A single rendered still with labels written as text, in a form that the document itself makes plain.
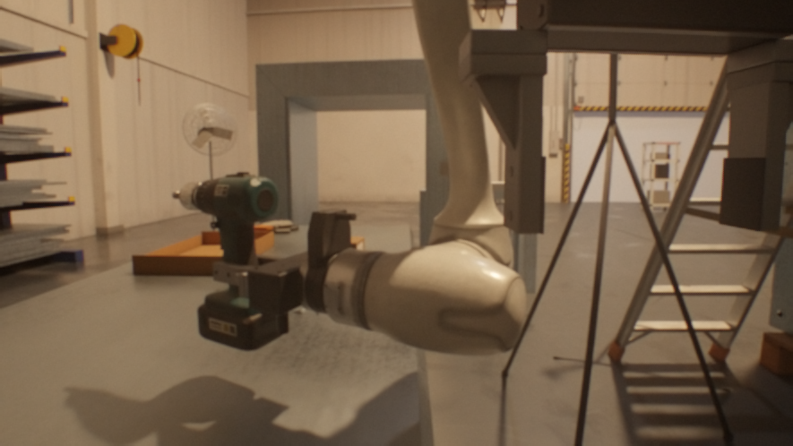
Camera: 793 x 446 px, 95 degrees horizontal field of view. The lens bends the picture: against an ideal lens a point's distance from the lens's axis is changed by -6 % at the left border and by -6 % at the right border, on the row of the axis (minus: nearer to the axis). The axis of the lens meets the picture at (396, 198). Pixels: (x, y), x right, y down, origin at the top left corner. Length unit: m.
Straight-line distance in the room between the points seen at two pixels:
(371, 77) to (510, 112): 2.09
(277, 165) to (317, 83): 0.53
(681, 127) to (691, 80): 1.17
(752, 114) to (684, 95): 11.62
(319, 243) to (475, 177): 0.22
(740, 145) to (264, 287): 0.43
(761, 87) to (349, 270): 0.36
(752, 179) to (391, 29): 10.45
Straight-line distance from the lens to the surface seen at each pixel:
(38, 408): 0.75
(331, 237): 0.46
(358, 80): 2.29
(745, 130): 0.29
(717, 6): 0.25
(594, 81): 10.94
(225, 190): 0.55
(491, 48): 0.20
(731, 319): 2.44
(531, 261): 3.09
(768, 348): 2.59
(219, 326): 0.60
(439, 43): 0.43
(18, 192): 4.88
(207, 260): 1.27
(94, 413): 0.69
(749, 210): 0.28
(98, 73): 6.90
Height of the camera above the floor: 0.98
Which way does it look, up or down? 5 degrees down
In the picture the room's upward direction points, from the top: straight up
